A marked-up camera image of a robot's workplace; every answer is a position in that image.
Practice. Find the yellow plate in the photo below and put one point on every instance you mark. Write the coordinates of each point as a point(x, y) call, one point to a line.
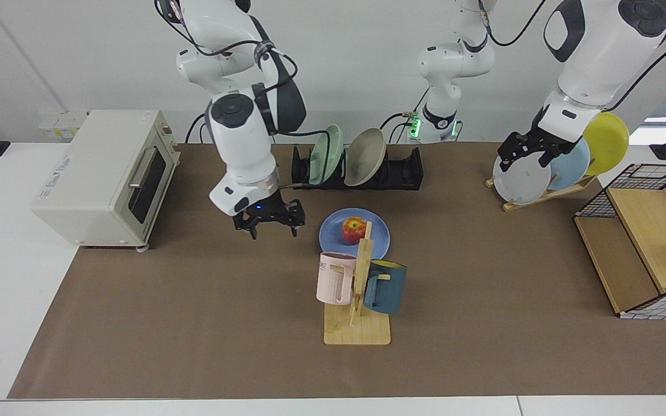
point(607, 141)

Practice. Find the dark blue cup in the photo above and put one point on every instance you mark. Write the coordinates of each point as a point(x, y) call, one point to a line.
point(389, 289)

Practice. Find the wooden plate rack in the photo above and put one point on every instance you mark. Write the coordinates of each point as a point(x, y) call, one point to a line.
point(564, 190)

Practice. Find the red apple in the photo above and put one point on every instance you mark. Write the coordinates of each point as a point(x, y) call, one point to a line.
point(354, 230)

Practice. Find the white wall socket box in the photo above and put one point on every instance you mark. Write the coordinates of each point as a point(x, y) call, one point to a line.
point(58, 126)

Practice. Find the green plate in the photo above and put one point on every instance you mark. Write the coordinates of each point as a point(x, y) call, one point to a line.
point(328, 151)

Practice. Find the brown table cloth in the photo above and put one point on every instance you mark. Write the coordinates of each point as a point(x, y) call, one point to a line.
point(483, 289)

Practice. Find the black dish rack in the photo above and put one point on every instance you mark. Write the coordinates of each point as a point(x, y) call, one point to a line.
point(405, 170)

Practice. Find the pale toaster oven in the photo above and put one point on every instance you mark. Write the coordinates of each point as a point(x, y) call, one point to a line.
point(90, 185)

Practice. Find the beige plate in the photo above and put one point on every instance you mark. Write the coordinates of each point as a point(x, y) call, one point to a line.
point(365, 157)

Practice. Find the pink cup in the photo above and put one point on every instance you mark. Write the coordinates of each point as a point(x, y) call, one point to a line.
point(330, 280)

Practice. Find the light blue plate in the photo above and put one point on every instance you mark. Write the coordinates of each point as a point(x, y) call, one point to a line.
point(570, 167)

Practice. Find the wooden cup stand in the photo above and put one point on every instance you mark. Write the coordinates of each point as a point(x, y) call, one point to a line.
point(359, 332)

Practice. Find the grey plate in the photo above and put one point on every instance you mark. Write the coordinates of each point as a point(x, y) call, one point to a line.
point(521, 182)

